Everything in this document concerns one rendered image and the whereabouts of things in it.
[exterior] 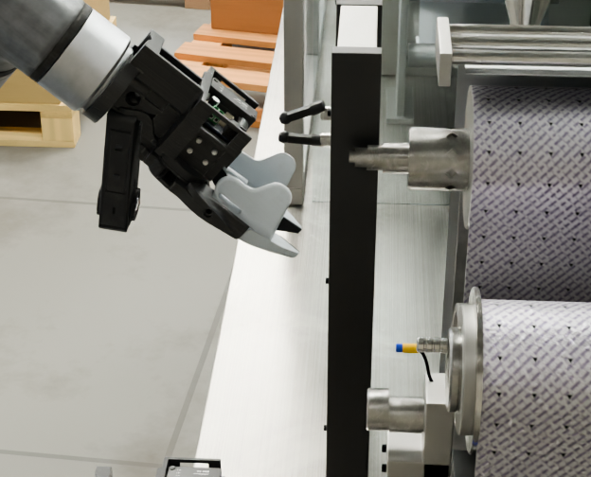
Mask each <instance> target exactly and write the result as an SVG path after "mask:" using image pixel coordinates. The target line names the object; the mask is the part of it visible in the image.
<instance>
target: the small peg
mask: <svg viewBox="0 0 591 477"><path fill-rule="evenodd" d="M448 347H449V341H448V338H440V337H435V338H432V337H426V338H424V337H418V338H417V344H416V350H417V352H420V353H423V352H426V353H432V352H434V353H440V352H441V353H447V352H448Z"/></svg>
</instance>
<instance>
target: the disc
mask: <svg viewBox="0 0 591 477"><path fill-rule="evenodd" d="M468 305H473V307H474V312H475V406H474V416H473V425H472V430H471V434H470V435H465V439H466V447H467V452H468V453H469V454H471V455H474V454H475V452H476V449H477V445H478V439H479V431H480V421H481V408H482V390H483V314H482V302H481V294H480V290H479V288H478V287H472V289H471V292H470V297H469V304H468Z"/></svg>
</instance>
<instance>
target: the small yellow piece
mask: <svg viewBox="0 0 591 477"><path fill-rule="evenodd" d="M396 352H402V353H420V352H417V350H416V344H396ZM421 355H422V357H423V359H424V363H425V367H426V372H427V376H428V379H429V380H430V381H431V382H433V379H432V376H431V373H430V367H429V363H428V360H427V358H426V355H425V353H424V352H423V353H421Z"/></svg>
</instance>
